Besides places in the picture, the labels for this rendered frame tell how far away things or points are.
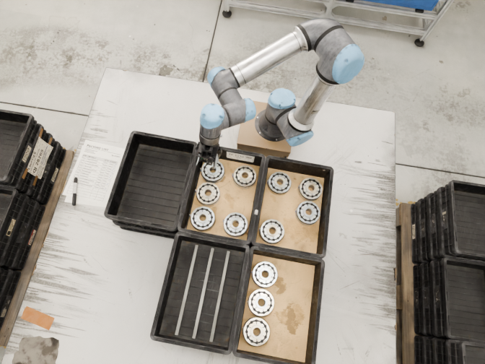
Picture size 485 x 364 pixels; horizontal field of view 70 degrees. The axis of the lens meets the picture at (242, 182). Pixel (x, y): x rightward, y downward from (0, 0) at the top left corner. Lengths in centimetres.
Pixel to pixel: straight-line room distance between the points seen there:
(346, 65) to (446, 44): 247
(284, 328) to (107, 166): 111
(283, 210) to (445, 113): 197
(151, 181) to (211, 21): 196
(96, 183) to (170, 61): 148
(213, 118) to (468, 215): 162
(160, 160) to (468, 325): 179
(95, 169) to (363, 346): 146
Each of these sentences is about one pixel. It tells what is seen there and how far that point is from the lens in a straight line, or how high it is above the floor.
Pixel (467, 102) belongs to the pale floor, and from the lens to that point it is 336.
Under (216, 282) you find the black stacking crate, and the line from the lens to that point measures 148.
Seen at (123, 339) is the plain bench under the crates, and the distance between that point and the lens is 166.
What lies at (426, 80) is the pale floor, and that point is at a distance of 331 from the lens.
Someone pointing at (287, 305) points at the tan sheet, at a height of 83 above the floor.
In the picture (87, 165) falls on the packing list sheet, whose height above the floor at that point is 70.
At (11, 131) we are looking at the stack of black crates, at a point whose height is 49.
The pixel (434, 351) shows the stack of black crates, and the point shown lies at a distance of 222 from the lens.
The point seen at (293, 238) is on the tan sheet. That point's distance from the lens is 153.
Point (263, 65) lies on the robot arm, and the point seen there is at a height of 133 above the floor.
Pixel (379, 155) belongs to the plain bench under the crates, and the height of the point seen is 70.
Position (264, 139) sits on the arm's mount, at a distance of 170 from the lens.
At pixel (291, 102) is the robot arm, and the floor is 102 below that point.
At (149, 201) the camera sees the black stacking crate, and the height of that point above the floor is 83.
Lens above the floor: 230
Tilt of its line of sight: 69 degrees down
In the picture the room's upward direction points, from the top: 7 degrees clockwise
